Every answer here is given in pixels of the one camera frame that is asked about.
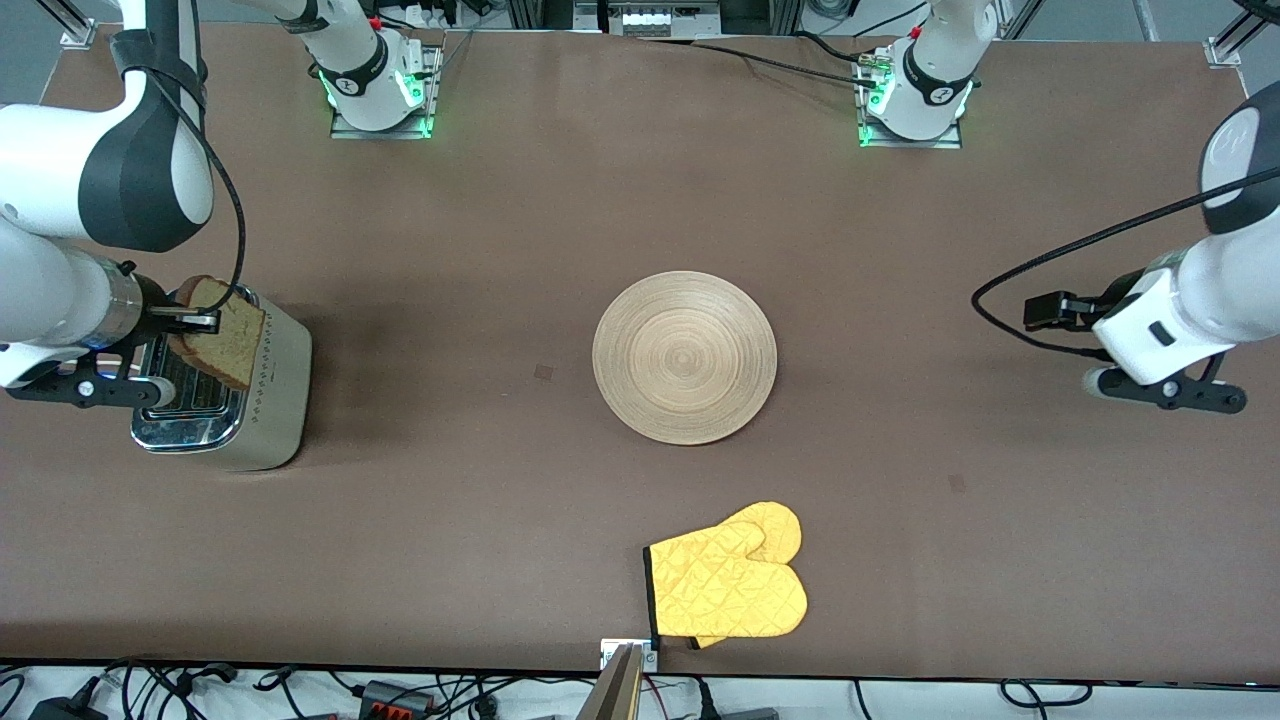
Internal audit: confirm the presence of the brown bread slice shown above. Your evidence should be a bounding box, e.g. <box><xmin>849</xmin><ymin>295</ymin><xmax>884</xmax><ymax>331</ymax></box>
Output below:
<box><xmin>167</xmin><ymin>275</ymin><xmax>269</xmax><ymax>393</ymax></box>

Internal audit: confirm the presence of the round wooden plate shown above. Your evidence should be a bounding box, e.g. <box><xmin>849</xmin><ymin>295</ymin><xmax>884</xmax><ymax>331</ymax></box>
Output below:
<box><xmin>591</xmin><ymin>270</ymin><xmax>779</xmax><ymax>447</ymax></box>

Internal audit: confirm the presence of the silver two-slot toaster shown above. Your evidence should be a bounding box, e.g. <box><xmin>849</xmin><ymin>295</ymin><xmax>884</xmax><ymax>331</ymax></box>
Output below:
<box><xmin>129</xmin><ymin>281</ymin><xmax>315</xmax><ymax>474</ymax></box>

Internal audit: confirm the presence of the yellow quilted oven mitt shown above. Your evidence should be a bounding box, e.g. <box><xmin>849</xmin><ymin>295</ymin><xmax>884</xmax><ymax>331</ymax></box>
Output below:
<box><xmin>642</xmin><ymin>517</ymin><xmax>810</xmax><ymax>642</ymax></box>
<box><xmin>688</xmin><ymin>501</ymin><xmax>804</xmax><ymax>652</ymax></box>

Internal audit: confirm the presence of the black and red connector block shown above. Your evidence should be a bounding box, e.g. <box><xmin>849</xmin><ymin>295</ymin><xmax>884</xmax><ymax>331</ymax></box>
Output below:
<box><xmin>359</xmin><ymin>679</ymin><xmax>437</xmax><ymax>718</ymax></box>

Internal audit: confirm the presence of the white power strip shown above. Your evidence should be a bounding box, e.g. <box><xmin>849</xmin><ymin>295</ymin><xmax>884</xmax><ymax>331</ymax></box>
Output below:
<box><xmin>619</xmin><ymin>6</ymin><xmax>683</xmax><ymax>37</ymax></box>

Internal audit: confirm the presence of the black plug box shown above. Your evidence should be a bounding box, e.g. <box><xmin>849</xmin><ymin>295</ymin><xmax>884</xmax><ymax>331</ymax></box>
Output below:
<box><xmin>698</xmin><ymin>680</ymin><xmax>782</xmax><ymax>720</ymax></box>

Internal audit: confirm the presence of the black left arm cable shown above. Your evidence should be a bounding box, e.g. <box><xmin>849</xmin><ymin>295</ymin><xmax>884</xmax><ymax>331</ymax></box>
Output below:
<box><xmin>971</xmin><ymin>164</ymin><xmax>1280</xmax><ymax>358</ymax></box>

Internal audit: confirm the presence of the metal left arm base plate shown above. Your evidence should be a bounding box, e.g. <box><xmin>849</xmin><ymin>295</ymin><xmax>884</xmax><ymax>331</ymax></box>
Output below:
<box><xmin>854</xmin><ymin>48</ymin><xmax>964</xmax><ymax>152</ymax></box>

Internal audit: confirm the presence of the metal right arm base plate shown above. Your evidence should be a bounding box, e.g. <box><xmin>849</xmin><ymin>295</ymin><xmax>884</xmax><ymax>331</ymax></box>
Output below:
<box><xmin>329</xmin><ymin>38</ymin><xmax>443</xmax><ymax>142</ymax></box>

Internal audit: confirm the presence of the black looped floor cable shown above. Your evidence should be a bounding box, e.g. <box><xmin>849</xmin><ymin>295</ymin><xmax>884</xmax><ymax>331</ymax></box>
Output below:
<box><xmin>999</xmin><ymin>679</ymin><xmax>1093</xmax><ymax>710</ymax></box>

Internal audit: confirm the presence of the black cable across table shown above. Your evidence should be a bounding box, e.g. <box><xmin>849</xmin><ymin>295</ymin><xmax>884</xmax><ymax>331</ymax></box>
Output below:
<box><xmin>638</xmin><ymin>36</ymin><xmax>883</xmax><ymax>88</ymax></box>

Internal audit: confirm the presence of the small metal edge bracket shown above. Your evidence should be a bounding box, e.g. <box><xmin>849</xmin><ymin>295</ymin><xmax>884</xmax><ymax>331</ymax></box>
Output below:
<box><xmin>599</xmin><ymin>639</ymin><xmax>660</xmax><ymax>674</ymax></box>

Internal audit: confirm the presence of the aluminium camera mount beam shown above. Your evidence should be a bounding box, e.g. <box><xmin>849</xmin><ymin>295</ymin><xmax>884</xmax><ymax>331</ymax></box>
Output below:
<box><xmin>577</xmin><ymin>644</ymin><xmax>644</xmax><ymax>720</ymax></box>

